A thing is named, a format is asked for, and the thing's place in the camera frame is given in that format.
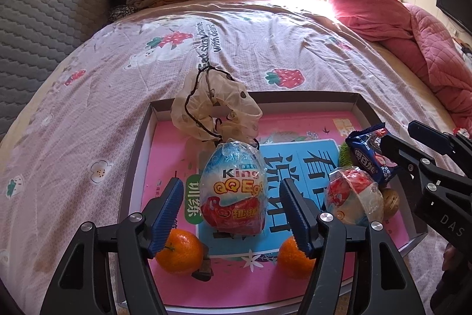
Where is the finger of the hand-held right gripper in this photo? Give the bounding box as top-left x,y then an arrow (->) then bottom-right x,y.
380,132 -> 436,198
407,120 -> 472,175

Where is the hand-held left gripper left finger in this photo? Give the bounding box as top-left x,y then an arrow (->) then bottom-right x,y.
40,177 -> 184,315

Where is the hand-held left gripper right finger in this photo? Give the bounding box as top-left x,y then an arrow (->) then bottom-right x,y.
279,179 -> 417,315

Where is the blue cookie packet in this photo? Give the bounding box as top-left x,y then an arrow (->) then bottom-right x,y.
345,122 -> 401,186

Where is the orange mandarin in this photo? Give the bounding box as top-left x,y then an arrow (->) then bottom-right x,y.
276,236 -> 318,279
155,228 -> 204,276

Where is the brown walnut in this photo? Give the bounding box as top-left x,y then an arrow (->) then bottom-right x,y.
380,187 -> 401,221

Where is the green fuzzy scrunchie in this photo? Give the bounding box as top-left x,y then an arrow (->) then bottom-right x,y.
338,145 -> 353,168

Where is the small toy egg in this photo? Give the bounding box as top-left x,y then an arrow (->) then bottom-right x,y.
326,167 -> 384,226

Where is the large toy egg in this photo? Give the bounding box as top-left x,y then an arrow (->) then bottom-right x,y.
199,138 -> 268,237

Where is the grey shallow cardboard box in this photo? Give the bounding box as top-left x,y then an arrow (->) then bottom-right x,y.
117,91 -> 428,308

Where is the cream scrunchie with black trim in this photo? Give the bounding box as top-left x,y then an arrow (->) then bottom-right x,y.
170,66 -> 263,149

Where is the person's right hand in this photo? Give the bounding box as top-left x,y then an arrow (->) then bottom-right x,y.
442,245 -> 460,271

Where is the black flat television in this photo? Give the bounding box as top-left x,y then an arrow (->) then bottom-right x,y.
436,0 -> 472,35

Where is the pink quilted blanket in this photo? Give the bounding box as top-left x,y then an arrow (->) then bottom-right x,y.
327,0 -> 472,138

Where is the pink strawberry print bed sheet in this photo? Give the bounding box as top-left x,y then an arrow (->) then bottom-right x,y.
0,0 -> 458,315

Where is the grey quilted headboard cover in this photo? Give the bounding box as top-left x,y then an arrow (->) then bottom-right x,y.
0,0 -> 115,138

